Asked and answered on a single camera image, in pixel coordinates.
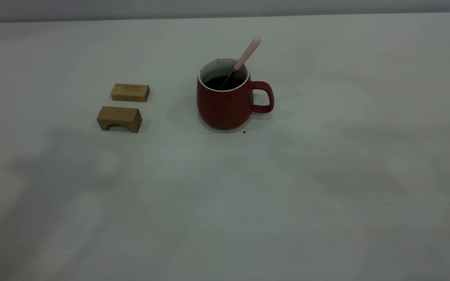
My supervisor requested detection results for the flat wooden block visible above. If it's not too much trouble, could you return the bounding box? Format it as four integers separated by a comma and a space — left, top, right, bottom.
111, 84, 150, 103

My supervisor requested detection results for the pink-handled metal spoon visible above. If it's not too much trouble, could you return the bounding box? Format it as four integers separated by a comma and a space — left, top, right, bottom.
219, 37, 262, 90

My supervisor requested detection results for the arched wooden block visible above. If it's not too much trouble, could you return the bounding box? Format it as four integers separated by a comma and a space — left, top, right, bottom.
97, 106, 143, 133

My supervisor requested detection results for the dark coffee liquid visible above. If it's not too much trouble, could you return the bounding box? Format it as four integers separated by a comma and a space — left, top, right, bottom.
205, 76, 245, 91

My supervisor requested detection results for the red ceramic mug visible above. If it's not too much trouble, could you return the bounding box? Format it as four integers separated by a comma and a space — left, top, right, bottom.
196, 58, 275, 130

